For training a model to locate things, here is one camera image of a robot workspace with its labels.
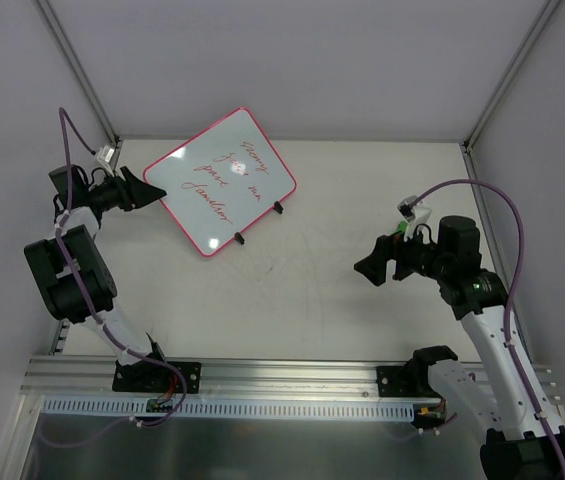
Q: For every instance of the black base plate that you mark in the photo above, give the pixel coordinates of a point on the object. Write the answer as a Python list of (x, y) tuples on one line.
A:
[(402, 382), (143, 377)]

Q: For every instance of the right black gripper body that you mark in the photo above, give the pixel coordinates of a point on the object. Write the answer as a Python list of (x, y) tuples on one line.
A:
[(396, 260)]

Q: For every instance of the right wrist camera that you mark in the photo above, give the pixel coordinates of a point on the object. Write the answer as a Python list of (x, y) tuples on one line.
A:
[(415, 213)]

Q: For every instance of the pink framed whiteboard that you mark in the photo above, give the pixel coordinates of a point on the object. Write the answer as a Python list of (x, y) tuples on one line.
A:
[(221, 181)]

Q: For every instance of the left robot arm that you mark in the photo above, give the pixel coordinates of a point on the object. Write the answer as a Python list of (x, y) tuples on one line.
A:
[(75, 283)]

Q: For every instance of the white slotted cable duct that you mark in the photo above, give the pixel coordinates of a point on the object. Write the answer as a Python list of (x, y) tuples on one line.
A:
[(195, 407)]

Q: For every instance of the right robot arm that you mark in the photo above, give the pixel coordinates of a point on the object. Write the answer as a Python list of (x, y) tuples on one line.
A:
[(520, 433)]

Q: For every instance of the green whiteboard eraser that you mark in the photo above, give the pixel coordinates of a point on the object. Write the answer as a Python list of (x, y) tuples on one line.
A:
[(402, 227)]

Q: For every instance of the aluminium mounting rail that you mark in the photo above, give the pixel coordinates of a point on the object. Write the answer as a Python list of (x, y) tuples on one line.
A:
[(222, 379)]

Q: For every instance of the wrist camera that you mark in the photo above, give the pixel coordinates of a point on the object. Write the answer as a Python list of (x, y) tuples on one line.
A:
[(105, 157), (415, 213)]

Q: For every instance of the wire whiteboard stand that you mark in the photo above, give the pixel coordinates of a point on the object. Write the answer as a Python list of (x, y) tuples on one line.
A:
[(277, 207)]

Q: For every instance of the aluminium frame post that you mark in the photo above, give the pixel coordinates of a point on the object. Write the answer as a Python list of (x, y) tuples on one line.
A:
[(539, 25), (65, 46)]

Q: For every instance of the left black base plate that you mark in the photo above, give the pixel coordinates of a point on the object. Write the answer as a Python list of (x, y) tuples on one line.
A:
[(143, 377)]

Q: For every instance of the left aluminium frame post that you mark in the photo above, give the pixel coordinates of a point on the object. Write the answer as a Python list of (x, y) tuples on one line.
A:
[(65, 46)]

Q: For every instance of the right aluminium frame post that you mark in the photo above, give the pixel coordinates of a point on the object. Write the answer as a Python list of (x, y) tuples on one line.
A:
[(539, 25)]

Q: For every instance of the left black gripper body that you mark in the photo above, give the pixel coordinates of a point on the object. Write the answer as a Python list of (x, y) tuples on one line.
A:
[(127, 187)]

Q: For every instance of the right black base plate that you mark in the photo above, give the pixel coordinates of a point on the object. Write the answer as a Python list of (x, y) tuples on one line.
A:
[(402, 382)]

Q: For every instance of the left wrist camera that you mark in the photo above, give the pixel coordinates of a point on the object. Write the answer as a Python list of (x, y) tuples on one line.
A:
[(105, 157)]

